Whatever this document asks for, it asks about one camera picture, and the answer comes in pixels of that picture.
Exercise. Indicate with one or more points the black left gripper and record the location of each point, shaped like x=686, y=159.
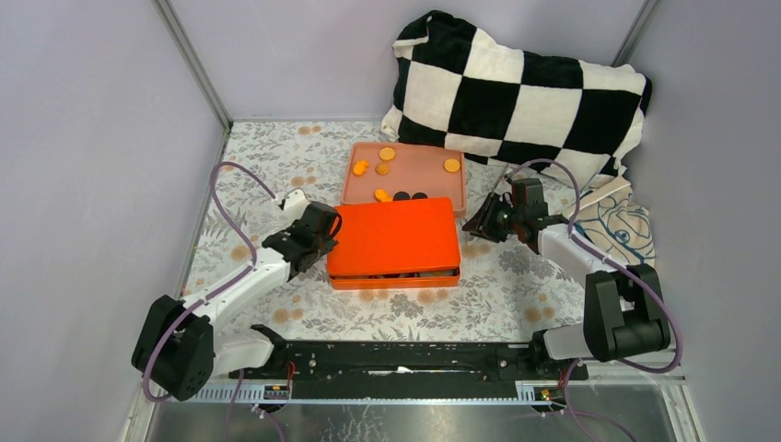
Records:
x=329, y=243

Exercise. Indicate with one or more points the black white checkered pillow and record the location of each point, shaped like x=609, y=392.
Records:
x=459, y=89

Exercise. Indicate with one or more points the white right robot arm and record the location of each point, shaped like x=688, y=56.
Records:
x=622, y=312

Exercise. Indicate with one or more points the pink cookie tray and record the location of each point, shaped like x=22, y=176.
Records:
x=416, y=168

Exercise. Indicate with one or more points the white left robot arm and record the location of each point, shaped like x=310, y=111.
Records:
x=181, y=345

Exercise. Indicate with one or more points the golden swirl cookie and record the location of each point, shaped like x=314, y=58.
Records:
x=383, y=168

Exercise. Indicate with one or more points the beige blue printed cloth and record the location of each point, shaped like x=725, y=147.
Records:
x=614, y=222

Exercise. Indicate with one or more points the round golden cookie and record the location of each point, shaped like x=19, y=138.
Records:
x=452, y=165
x=387, y=153

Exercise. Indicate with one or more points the orange tin lid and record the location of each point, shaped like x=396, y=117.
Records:
x=411, y=236

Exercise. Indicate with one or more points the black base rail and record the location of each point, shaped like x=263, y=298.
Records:
x=377, y=370

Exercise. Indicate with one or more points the orange cookie tin box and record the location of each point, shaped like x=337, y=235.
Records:
x=445, y=278

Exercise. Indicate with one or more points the orange fish shaped cookie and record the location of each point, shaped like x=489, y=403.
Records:
x=382, y=196
x=360, y=167

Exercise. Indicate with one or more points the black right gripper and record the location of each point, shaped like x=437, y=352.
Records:
x=481, y=224

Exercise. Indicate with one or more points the floral tablecloth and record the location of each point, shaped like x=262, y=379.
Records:
x=505, y=292

